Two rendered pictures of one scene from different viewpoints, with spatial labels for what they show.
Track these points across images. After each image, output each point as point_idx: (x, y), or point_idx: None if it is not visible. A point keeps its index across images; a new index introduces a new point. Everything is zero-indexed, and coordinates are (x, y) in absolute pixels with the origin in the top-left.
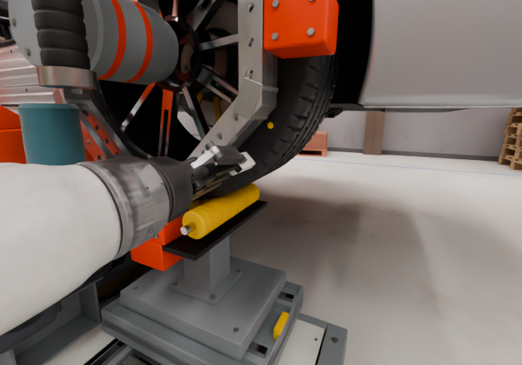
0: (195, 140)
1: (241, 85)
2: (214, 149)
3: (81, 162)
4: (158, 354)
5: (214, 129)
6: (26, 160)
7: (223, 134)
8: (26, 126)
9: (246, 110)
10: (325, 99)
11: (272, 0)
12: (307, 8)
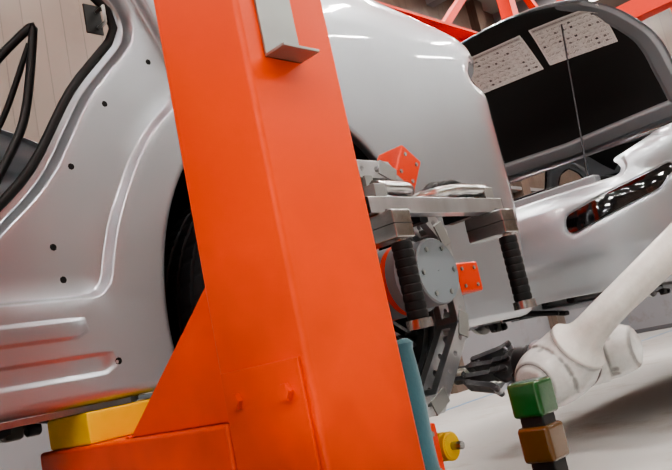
0: None
1: (458, 315)
2: (512, 344)
3: None
4: None
5: (451, 349)
6: (415, 395)
7: (457, 351)
8: (413, 360)
9: (466, 331)
10: None
11: (459, 266)
12: (473, 272)
